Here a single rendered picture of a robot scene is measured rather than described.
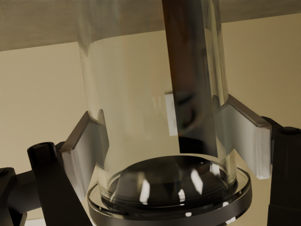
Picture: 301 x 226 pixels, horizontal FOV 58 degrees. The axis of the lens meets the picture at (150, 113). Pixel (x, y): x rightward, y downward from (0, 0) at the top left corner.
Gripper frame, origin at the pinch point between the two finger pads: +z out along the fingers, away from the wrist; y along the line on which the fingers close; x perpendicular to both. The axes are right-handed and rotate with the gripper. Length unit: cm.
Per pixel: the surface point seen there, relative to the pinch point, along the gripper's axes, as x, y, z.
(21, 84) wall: -3, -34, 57
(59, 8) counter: 11.7, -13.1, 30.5
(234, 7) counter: 9.0, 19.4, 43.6
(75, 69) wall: -1, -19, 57
